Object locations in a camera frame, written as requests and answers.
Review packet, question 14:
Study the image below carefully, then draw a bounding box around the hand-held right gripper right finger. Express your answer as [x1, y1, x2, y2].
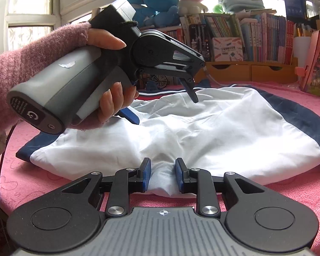
[175, 157, 264, 217]

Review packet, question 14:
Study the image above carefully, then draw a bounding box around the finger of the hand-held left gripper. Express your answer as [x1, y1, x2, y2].
[117, 81, 140, 125]
[137, 31, 207, 104]

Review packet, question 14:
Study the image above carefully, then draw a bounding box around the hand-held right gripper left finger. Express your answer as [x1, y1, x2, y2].
[61, 157, 152, 217]

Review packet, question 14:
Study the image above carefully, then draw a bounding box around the white and navy zip jacket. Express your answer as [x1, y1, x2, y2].
[16, 84, 320, 199]

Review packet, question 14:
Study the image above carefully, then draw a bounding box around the person's left hand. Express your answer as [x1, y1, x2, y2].
[87, 28, 140, 125]

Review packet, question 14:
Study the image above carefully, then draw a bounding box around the miniature bicycle model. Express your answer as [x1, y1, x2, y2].
[139, 73, 174, 90]

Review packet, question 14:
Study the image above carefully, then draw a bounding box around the wooden desk organiser with drawers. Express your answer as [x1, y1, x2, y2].
[203, 59, 299, 85]

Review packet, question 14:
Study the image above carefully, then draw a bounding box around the black smartphone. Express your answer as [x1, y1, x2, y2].
[189, 24, 213, 62]

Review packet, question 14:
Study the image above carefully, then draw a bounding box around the white pencil-print box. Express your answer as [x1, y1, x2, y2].
[211, 37, 243, 63]

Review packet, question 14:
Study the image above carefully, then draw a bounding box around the blue cat plush toy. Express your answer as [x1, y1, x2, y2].
[144, 0, 181, 29]

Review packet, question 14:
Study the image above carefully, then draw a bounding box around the folded teal cloth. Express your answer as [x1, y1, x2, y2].
[220, 0, 266, 13]

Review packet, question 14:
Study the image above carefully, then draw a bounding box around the white paper board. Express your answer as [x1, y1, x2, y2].
[293, 36, 313, 67]

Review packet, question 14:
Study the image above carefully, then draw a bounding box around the pink toy house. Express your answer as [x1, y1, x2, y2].
[295, 29, 320, 99]

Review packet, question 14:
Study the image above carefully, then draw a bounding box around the white charging cable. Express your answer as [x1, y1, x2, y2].
[203, 67, 222, 87]

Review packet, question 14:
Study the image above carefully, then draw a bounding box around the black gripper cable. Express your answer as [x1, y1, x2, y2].
[0, 123, 18, 211]

